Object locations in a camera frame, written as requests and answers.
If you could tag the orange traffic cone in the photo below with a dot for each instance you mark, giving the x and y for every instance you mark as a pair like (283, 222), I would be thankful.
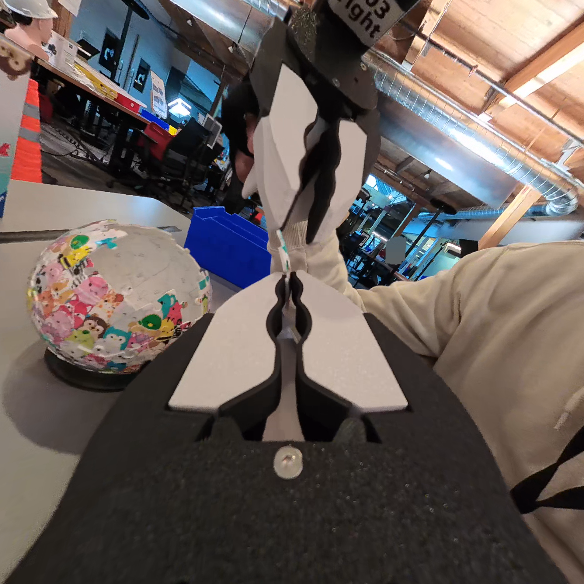
(28, 137)

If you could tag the blue plastic bin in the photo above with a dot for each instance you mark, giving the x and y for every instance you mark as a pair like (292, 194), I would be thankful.
(228, 246)

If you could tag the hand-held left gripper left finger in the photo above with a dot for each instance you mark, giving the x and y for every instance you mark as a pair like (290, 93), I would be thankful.
(228, 360)

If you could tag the black puzzle ball stand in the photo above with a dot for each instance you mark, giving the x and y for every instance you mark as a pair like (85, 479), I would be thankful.
(91, 376)

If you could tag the single white puzzle piece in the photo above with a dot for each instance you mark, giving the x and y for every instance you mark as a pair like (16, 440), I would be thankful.
(284, 251)

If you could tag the puzzle ball cardboard box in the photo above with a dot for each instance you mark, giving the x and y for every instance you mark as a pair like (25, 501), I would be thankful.
(9, 137)

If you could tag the person's cream sweatshirt torso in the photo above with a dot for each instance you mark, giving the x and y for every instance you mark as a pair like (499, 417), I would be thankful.
(511, 342)

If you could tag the black office chair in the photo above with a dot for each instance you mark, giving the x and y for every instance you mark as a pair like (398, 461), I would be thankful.
(187, 155)

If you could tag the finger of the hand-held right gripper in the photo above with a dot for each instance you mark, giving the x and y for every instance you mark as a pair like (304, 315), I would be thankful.
(278, 150)
(351, 169)

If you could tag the red plastic bin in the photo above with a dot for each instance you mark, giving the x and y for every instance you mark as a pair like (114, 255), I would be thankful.
(155, 137)

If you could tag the wooden office table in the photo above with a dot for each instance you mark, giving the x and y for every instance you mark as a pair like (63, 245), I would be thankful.
(91, 86)

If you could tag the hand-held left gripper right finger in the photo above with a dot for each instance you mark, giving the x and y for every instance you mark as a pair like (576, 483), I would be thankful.
(351, 356)

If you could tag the silver ventilation duct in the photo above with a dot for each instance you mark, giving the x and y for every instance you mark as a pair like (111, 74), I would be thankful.
(456, 132)

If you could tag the mannequin head with hard hat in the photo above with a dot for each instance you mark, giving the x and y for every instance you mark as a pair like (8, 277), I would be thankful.
(27, 23)

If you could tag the colourful puzzle ball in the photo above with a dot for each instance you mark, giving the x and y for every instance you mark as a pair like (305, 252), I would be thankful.
(123, 273)

